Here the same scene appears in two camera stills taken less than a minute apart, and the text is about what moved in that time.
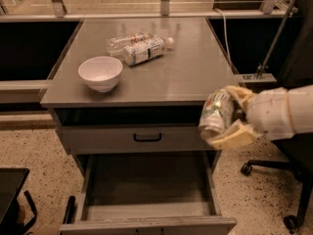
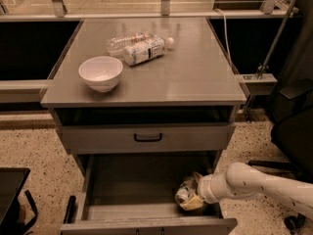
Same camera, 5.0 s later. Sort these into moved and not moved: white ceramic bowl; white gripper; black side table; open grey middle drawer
Moved: white gripper
Not moved: black side table; white ceramic bowl; open grey middle drawer
